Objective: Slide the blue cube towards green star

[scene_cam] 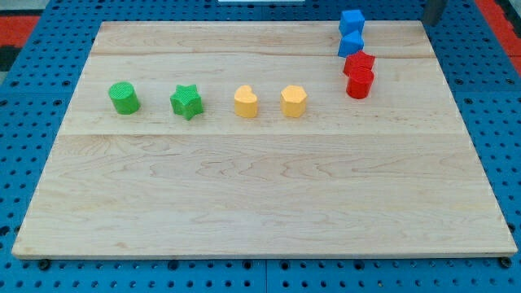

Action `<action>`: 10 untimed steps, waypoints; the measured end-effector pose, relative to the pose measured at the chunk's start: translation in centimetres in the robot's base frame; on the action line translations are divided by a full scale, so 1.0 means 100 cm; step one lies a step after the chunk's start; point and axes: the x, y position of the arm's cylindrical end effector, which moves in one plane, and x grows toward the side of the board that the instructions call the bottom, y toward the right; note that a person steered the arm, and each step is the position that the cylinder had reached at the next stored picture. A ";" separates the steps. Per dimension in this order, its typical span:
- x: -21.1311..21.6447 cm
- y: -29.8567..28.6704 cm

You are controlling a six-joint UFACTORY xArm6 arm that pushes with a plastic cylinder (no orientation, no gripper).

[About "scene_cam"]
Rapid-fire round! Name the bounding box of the green star block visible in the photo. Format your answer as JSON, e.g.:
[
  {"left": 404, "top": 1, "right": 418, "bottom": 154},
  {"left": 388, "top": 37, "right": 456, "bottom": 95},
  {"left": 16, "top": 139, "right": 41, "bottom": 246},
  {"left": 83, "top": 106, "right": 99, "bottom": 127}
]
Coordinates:
[{"left": 170, "top": 85, "right": 204, "bottom": 120}]

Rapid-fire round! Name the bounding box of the blue cube block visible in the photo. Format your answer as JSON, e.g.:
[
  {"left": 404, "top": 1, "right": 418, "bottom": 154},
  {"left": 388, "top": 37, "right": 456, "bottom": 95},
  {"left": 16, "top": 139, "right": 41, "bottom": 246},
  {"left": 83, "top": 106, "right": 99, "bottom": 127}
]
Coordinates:
[{"left": 339, "top": 10, "right": 366, "bottom": 36}]

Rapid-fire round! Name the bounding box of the wooden board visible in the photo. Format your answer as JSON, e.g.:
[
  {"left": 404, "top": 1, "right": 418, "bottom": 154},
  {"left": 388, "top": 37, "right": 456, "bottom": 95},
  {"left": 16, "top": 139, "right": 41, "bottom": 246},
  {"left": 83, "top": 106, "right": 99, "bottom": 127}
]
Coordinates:
[{"left": 12, "top": 21, "right": 517, "bottom": 260}]

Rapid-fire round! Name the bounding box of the yellow heart block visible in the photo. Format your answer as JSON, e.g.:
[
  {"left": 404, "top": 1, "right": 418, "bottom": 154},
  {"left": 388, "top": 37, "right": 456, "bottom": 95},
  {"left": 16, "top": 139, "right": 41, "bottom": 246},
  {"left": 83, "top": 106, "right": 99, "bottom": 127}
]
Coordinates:
[{"left": 234, "top": 85, "right": 258, "bottom": 118}]

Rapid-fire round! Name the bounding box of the yellow hexagon block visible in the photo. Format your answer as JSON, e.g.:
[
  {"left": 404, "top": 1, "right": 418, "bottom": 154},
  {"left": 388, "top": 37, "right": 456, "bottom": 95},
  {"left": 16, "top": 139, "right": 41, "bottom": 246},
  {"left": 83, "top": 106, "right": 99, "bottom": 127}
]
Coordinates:
[{"left": 280, "top": 85, "right": 308, "bottom": 118}]

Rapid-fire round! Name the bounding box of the red cylinder block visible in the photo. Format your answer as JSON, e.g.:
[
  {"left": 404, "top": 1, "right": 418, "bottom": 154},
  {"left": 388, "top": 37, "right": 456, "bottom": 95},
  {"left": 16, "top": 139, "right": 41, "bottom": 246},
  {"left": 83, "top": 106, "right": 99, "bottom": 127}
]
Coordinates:
[{"left": 347, "top": 67, "right": 374, "bottom": 99}]

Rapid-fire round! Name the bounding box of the red pentagon block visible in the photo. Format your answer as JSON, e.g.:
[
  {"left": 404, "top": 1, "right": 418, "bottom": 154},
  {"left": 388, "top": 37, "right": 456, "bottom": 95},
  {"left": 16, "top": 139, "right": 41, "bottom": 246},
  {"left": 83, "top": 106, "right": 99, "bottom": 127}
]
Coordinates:
[{"left": 343, "top": 50, "right": 376, "bottom": 77}]

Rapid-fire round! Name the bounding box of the blue triangle block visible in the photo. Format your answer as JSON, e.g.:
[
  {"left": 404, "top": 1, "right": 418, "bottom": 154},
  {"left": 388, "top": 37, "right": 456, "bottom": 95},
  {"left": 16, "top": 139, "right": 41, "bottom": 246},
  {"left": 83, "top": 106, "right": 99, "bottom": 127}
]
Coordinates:
[{"left": 338, "top": 30, "right": 365, "bottom": 58}]

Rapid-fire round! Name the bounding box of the green cylinder block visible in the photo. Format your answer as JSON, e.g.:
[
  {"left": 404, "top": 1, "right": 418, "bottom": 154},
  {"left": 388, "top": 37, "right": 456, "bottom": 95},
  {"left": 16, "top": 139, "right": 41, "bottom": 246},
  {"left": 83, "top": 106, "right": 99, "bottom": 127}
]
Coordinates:
[{"left": 108, "top": 81, "right": 141, "bottom": 115}]

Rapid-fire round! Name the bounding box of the grey robot end effector rod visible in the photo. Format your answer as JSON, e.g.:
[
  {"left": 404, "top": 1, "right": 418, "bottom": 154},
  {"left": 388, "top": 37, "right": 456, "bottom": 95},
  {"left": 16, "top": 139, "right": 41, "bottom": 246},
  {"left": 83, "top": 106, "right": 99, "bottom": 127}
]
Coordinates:
[{"left": 422, "top": 0, "right": 448, "bottom": 26}]

